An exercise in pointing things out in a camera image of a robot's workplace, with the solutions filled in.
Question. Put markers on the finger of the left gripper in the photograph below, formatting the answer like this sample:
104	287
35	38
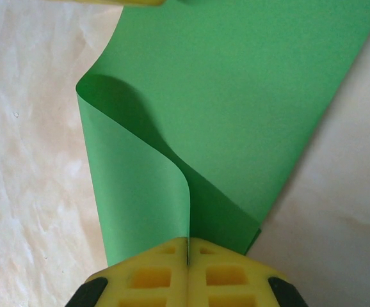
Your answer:
124	2

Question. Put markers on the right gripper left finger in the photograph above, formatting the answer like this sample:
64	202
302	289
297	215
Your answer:
149	281

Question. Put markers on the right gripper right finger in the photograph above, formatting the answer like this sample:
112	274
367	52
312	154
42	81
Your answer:
226	281

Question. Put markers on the green paper sheet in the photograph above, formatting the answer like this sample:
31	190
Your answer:
236	96

